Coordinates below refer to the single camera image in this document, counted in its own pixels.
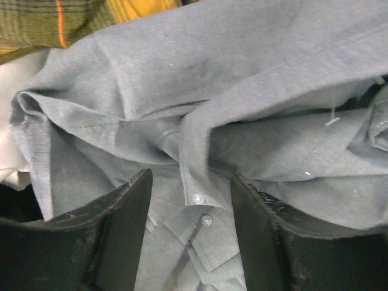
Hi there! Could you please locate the grey button shirt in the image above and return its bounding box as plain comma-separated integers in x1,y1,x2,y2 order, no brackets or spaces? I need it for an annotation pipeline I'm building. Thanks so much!
13,1,387,290

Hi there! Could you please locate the white garment in pile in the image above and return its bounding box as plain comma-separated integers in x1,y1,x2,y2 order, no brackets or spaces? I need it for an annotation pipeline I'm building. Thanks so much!
1,50,50,191

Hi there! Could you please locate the yellow plaid shirt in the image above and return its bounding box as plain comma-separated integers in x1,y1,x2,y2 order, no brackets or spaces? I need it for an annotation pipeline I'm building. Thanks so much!
1,0,182,64

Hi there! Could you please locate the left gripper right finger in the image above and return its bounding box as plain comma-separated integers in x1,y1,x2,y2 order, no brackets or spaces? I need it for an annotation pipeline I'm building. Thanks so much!
230,175,387,290

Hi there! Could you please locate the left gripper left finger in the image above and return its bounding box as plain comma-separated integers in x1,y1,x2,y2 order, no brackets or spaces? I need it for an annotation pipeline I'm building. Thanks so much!
1,169,153,290

